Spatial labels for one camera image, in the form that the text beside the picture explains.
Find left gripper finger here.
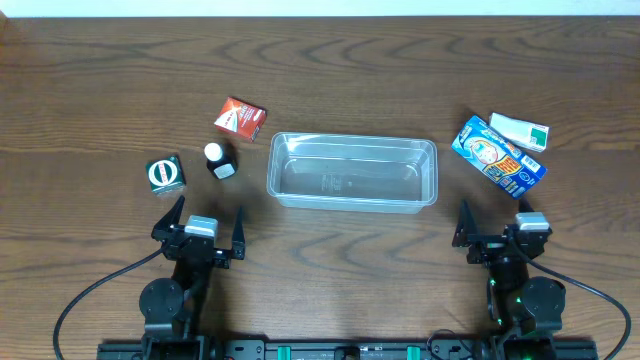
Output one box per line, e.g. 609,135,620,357
231,208,246,251
151,195,185,238

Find blue illustrated box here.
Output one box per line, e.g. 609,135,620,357
451,115,547,199

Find white green box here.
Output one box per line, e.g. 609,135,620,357
489,113,550,152

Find red cardboard box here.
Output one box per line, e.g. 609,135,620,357
214,97,267,142

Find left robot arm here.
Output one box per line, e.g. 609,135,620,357
139,196,246,360

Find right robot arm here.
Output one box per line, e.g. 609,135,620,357
452,199,566,359

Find clear plastic container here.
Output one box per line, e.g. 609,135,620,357
266,132,438,214

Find green square box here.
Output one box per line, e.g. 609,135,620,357
146,155,186,195

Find dark bottle white cap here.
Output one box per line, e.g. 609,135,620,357
204,143,237,180

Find left black cable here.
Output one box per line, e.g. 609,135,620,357
52,243,171,360

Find black cable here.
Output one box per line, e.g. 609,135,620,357
508,239,633,360
52,243,171,360

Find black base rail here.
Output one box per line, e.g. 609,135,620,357
96,338,600,360

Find right black cable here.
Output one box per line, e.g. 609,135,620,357
508,239,633,360

